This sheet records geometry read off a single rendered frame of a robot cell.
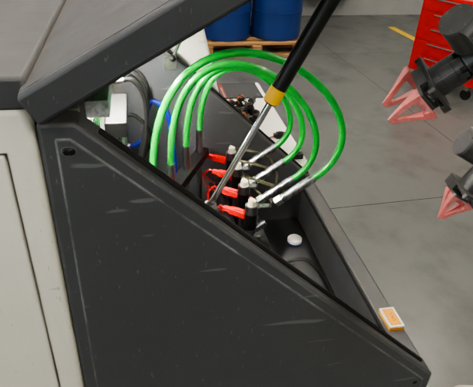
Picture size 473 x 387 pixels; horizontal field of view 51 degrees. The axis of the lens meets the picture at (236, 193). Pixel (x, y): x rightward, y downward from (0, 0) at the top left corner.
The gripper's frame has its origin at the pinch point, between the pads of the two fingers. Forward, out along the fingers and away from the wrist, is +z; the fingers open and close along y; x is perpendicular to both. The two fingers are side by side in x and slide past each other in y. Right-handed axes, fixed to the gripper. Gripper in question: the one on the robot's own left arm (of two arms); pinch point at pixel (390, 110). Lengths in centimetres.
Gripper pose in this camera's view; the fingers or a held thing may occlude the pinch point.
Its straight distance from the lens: 98.1
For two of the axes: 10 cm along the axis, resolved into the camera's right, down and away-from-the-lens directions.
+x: 6.9, 5.0, 5.2
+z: -7.2, 4.7, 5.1
